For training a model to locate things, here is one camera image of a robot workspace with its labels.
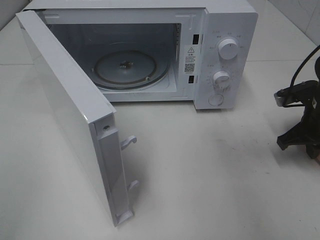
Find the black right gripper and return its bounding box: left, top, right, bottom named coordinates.
left=276, top=80, right=320, bottom=159

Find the round white door button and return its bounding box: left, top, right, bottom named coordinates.
left=208, top=94, right=224, bottom=106

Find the white microwave door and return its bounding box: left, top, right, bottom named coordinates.
left=16, top=10, right=138, bottom=225

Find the pink round plate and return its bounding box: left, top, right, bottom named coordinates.
left=315, top=155, right=320, bottom=164

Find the lower white microwave knob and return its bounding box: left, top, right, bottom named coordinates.
left=212, top=71, right=231, bottom=89

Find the white microwave knob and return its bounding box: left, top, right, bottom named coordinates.
left=212, top=71, right=231, bottom=89
left=217, top=37, right=239, bottom=60

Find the upper white microwave knob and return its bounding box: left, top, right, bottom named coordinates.
left=217, top=37, right=239, bottom=60

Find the white microwave oven body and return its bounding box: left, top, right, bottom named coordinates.
left=21, top=0, right=258, bottom=110

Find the white warning label sticker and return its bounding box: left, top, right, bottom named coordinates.
left=183, top=44, right=199, bottom=74

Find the glass microwave turntable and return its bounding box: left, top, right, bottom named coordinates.
left=91, top=50, right=170, bottom=91

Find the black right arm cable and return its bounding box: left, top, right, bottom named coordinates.
left=279, top=44, right=320, bottom=95

